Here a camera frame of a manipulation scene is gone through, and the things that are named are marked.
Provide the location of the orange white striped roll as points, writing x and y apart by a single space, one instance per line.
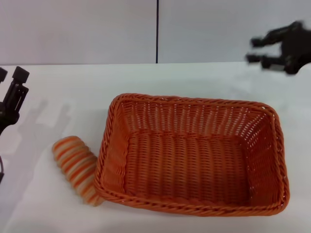
73 160

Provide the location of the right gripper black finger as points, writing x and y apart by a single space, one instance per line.
272 36
269 61

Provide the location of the orange woven plastic basket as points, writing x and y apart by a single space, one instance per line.
189 160

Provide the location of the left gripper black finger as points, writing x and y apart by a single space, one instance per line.
3 75
19 80

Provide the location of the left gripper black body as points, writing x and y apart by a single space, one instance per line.
7 116

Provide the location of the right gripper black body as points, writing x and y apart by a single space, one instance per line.
297 48

